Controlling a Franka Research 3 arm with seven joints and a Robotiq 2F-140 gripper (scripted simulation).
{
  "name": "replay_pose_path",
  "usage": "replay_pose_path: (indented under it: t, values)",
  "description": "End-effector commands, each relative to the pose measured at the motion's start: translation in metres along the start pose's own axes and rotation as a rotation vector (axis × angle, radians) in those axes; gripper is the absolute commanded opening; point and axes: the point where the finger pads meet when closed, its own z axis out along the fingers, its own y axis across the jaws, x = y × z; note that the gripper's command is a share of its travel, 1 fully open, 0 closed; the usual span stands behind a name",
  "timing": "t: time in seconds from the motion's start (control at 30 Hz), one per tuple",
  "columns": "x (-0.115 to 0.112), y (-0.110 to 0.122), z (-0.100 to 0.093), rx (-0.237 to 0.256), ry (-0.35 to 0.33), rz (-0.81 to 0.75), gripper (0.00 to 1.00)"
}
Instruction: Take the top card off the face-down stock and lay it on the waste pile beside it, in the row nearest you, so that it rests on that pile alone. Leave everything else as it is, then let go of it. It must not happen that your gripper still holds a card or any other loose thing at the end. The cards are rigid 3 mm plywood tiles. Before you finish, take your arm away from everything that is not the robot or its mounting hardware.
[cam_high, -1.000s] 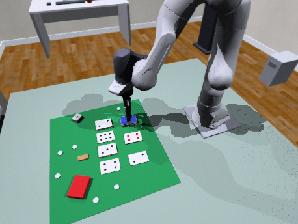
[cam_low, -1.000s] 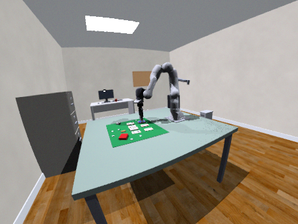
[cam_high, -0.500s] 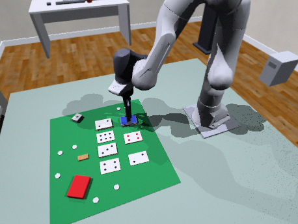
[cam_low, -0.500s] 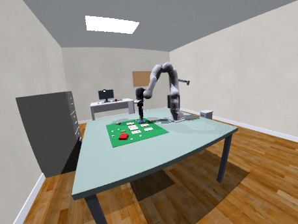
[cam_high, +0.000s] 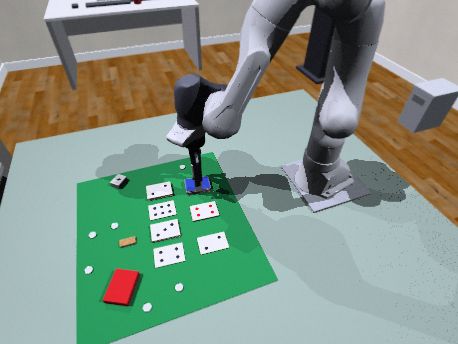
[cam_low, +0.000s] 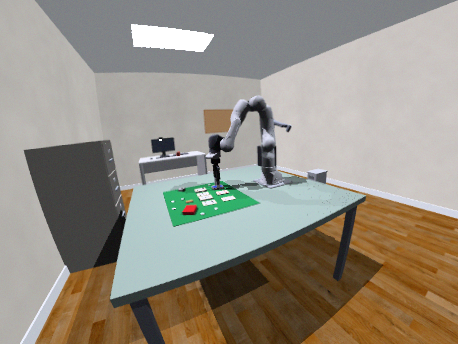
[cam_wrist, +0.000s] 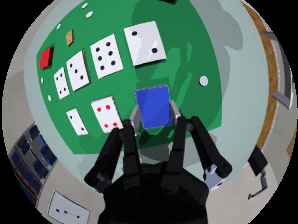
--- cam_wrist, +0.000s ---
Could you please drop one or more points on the tan wooden bar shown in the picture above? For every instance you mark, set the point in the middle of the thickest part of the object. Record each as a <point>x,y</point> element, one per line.
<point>70,38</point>

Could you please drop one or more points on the green felt table mat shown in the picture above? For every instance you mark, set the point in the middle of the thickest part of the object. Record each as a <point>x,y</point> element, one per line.
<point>189,55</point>

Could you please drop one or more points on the red rectangular tile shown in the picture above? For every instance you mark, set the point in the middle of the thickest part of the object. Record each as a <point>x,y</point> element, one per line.
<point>46,57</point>

